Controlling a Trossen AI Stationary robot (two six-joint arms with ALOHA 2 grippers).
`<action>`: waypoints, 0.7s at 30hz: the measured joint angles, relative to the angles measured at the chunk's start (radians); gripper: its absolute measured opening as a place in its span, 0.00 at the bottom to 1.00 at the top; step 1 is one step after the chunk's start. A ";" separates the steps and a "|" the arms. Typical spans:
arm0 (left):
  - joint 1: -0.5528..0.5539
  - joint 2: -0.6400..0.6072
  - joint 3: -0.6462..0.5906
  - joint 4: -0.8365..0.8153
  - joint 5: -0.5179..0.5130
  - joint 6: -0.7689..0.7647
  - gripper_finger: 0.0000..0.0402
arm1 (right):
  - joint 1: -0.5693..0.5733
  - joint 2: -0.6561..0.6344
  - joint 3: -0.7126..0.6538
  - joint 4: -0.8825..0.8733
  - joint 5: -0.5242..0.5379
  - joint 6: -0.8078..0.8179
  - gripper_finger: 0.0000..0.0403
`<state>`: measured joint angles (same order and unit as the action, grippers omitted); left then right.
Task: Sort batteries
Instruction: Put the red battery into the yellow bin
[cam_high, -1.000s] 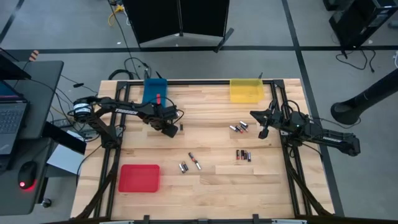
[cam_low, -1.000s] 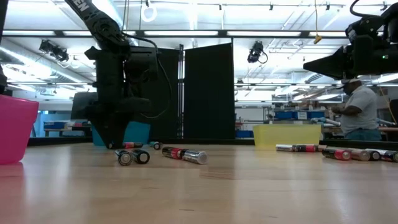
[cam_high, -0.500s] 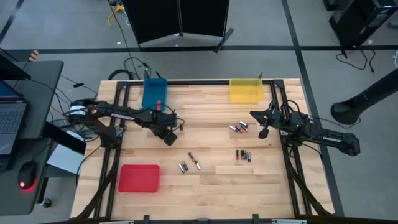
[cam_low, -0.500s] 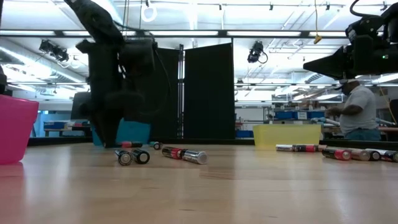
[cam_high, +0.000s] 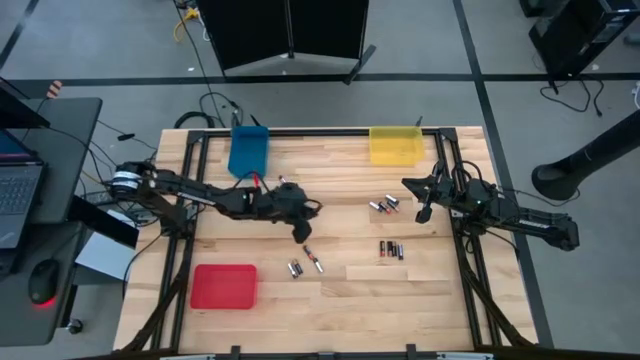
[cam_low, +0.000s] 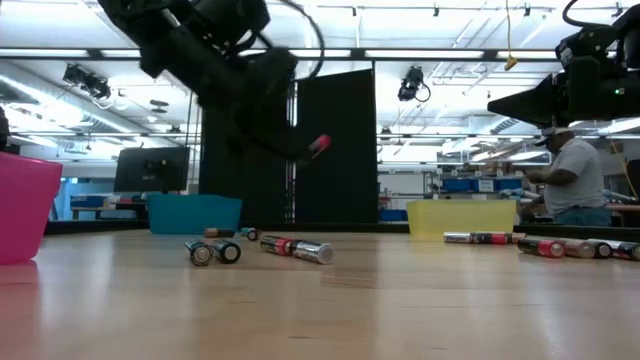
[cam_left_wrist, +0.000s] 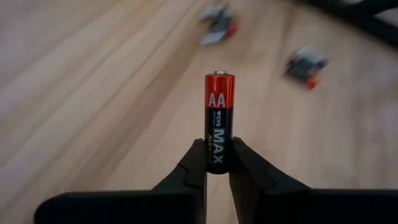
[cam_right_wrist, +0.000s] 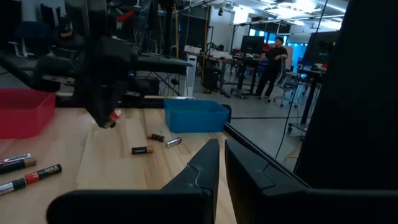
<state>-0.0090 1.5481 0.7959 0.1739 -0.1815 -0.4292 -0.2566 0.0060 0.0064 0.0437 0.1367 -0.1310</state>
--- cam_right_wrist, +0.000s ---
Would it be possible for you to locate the black silver battery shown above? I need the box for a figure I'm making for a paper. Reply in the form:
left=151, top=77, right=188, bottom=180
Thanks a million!
left=0, top=177, right=27, bottom=197

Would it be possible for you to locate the blue plastic bin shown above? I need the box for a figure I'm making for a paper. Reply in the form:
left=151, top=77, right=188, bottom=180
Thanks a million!
left=164, top=98, right=231, bottom=134

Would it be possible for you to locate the standing desk with black legs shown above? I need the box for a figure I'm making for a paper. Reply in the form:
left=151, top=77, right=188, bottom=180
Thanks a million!
left=186, top=49, right=271, bottom=100

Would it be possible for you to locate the thin black floor cable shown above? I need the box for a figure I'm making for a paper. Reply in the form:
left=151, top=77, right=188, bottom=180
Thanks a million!
left=275, top=0, right=330, bottom=160

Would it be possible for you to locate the yellow hanging cable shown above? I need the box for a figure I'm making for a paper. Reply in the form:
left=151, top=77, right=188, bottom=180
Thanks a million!
left=201, top=6, right=211, bottom=86
left=172, top=2, right=180, bottom=60

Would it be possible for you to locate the white tower fan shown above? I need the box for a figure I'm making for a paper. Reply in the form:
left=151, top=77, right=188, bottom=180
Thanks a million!
left=185, top=55, right=198, bottom=98

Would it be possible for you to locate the black computer monitor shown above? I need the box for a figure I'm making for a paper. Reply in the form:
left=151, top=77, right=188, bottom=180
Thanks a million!
left=239, top=35, right=266, bottom=56

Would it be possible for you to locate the black computer tower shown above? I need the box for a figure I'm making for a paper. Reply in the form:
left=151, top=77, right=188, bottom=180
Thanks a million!
left=201, top=65, right=221, bottom=91

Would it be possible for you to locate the yellow floor cable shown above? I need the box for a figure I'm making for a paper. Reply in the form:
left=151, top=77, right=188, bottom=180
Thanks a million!
left=284, top=141, right=304, bottom=162

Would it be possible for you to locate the black-legged work table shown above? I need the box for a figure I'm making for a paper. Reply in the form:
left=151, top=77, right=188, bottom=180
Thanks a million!
left=287, top=67, right=327, bottom=134

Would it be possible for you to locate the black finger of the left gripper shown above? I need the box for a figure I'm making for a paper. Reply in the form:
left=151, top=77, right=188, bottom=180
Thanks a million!
left=79, top=90, right=108, bottom=127
left=105, top=88, right=128, bottom=122

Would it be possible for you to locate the red plastic bin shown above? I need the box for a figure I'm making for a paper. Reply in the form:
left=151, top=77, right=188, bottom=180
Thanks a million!
left=0, top=88, right=57, bottom=139

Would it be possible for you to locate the large black monitor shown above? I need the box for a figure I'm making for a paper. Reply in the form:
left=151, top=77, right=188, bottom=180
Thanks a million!
left=302, top=30, right=340, bottom=66

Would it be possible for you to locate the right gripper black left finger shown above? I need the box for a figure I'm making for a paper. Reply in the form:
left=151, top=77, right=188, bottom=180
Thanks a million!
left=45, top=138, right=221, bottom=224

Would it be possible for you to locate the person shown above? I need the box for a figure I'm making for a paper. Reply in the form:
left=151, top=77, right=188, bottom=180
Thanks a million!
left=254, top=36, right=289, bottom=98

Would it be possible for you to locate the dark office chair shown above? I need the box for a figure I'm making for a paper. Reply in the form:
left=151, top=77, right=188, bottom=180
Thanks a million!
left=7, top=21, right=53, bottom=60

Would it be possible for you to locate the black copper Duracell battery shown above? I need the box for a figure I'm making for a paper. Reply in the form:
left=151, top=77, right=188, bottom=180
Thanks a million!
left=0, top=157, right=37, bottom=175
left=131, top=146, right=155, bottom=156

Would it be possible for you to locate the black side desk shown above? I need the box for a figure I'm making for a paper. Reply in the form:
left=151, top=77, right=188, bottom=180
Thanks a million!
left=135, top=53, right=194, bottom=76

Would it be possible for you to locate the small black copper battery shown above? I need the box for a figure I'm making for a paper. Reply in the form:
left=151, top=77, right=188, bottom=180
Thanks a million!
left=147, top=133, right=166, bottom=143

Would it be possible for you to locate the light grey office chair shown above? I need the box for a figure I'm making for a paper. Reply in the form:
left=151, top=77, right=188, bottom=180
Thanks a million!
left=273, top=46, right=301, bottom=108

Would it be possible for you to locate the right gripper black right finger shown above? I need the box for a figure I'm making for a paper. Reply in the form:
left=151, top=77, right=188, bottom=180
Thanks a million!
left=224, top=138, right=398, bottom=224

